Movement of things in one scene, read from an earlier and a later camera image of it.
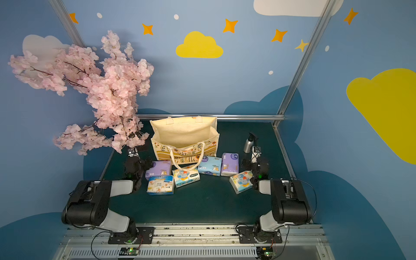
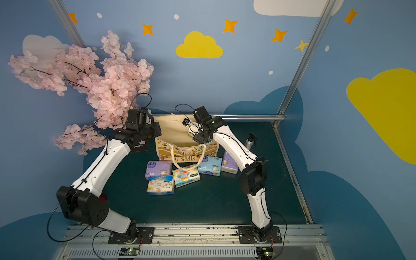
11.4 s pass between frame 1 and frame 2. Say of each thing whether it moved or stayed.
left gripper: moved
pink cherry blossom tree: stayed
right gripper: moved
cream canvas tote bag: stayed
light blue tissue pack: stayed
